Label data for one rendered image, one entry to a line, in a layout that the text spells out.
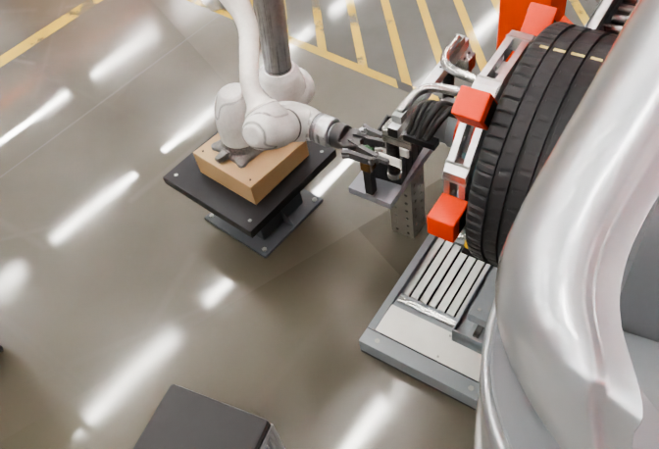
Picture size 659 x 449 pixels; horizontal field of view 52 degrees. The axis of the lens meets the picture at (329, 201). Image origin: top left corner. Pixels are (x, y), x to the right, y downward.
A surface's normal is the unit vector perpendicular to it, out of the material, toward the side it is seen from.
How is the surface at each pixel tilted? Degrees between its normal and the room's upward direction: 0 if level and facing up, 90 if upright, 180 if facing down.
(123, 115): 0
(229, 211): 0
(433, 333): 0
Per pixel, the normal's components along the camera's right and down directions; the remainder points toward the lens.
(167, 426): -0.13, -0.64
